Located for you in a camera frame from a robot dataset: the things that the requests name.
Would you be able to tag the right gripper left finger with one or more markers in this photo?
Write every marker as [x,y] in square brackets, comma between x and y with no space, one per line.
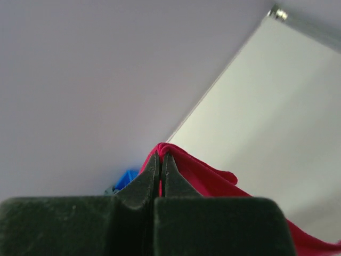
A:
[139,193]

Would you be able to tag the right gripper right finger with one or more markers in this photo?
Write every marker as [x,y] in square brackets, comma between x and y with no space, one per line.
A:
[173,184]

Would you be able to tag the magenta t shirt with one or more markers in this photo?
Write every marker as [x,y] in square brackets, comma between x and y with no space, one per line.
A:
[211,182]

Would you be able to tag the blue plastic bin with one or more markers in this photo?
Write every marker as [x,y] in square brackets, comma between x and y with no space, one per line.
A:
[124,180]

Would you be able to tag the aluminium extrusion frame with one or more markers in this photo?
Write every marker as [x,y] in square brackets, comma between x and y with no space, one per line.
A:
[307,25]

